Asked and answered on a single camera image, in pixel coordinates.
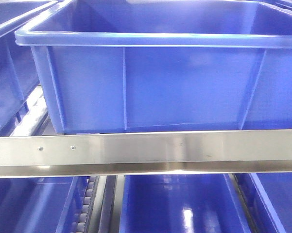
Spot centre blue plastic box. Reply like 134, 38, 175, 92
15, 0, 292, 134

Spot lower right blue box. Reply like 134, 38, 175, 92
238, 173, 292, 233

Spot lower shelf roller track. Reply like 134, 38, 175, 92
74, 176, 106, 233

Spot white upper shelf rollers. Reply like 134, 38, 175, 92
10, 85, 47, 137

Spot lower left blue box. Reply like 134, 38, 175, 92
0, 177, 87, 233

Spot stainless steel shelf beam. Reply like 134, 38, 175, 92
0, 129, 292, 178

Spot lower centre blue box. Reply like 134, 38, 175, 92
119, 174, 250, 233

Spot blue plastic box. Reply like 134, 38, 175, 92
15, 0, 292, 134
0, 0, 57, 136

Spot left blue plastic box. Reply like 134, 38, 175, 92
0, 0, 57, 136

